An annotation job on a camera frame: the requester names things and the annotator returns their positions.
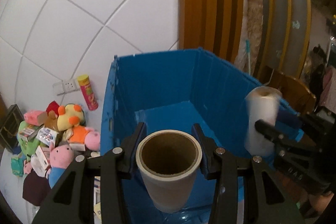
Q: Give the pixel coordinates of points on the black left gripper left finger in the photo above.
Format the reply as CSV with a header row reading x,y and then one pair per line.
x,y
71,199

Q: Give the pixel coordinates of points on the green plush toy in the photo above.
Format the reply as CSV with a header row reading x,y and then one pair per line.
x,y
28,147

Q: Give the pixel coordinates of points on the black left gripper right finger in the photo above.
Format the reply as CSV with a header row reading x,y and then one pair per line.
x,y
265,200

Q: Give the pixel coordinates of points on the yellow orange duck plush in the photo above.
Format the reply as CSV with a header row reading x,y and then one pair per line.
x,y
69,116

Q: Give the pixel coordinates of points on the white pink carton box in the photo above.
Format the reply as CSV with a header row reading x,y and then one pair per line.
x,y
43,155

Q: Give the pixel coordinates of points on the pink yellow snack canister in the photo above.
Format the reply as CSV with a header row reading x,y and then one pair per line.
x,y
87,91

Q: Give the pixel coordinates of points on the wooden chair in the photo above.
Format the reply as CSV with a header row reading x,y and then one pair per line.
x,y
294,91

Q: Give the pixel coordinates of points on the teal wet wipes pack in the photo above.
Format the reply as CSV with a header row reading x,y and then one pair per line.
x,y
17,166

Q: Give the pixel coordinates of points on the blue plastic storage crate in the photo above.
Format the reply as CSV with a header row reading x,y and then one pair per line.
x,y
172,91

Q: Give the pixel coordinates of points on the brown bear plush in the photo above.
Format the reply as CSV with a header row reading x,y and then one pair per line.
x,y
52,121

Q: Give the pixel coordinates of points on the pink tissue pack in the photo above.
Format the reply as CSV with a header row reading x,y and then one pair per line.
x,y
35,117

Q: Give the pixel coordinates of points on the beige tape roll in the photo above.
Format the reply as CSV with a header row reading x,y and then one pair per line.
x,y
168,161

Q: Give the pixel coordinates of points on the black gift box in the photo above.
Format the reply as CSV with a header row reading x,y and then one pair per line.
x,y
9,127

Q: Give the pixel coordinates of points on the white blue sachet pack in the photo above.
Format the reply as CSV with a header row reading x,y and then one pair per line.
x,y
47,136

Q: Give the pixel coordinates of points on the dark maroon cloth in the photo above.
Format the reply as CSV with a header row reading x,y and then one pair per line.
x,y
35,189

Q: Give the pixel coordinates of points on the pink pig plush blue shirt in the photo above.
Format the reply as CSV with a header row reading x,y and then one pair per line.
x,y
60,158

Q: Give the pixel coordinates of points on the white wall socket panel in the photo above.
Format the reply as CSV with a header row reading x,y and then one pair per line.
x,y
65,87

